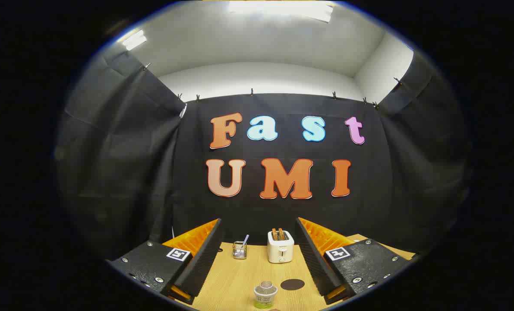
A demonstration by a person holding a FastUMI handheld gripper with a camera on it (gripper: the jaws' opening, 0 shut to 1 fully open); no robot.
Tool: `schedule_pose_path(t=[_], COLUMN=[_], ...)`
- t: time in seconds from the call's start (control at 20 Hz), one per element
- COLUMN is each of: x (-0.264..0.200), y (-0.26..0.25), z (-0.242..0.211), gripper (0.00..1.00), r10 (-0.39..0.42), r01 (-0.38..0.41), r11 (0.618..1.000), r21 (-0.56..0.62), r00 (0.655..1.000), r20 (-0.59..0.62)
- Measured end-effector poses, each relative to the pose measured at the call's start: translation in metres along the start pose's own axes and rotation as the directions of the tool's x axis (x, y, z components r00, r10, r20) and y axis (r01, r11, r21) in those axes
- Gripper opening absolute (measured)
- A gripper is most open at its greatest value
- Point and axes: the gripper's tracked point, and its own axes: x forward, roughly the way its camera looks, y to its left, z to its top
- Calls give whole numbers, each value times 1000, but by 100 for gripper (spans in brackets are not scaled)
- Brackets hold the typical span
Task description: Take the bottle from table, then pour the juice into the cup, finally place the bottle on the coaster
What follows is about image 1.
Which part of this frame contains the wooden table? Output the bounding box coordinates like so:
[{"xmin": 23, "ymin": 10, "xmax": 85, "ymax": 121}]
[{"xmin": 170, "ymin": 233, "xmax": 417, "ymax": 311}]

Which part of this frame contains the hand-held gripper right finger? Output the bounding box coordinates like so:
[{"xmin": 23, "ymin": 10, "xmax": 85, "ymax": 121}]
[{"xmin": 295, "ymin": 217, "xmax": 413, "ymax": 305}]

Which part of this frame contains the small ceiling light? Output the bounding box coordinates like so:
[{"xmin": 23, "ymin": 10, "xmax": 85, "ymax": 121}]
[{"xmin": 122, "ymin": 29, "xmax": 148, "ymax": 51}]

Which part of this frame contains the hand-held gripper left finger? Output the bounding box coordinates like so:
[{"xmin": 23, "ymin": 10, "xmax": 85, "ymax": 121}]
[{"xmin": 106, "ymin": 218, "xmax": 223, "ymax": 305}]

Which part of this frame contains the white toaster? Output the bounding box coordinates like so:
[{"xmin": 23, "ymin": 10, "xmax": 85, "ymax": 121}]
[{"xmin": 267, "ymin": 230, "xmax": 295, "ymax": 264}]

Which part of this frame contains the row of black cloth clips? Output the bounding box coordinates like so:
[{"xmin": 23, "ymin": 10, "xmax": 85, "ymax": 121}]
[{"xmin": 144, "ymin": 63, "xmax": 402, "ymax": 111}]

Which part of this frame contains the clear juice bottle white label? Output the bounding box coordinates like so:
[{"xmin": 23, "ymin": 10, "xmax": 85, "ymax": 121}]
[{"xmin": 253, "ymin": 281, "xmax": 279, "ymax": 309}]

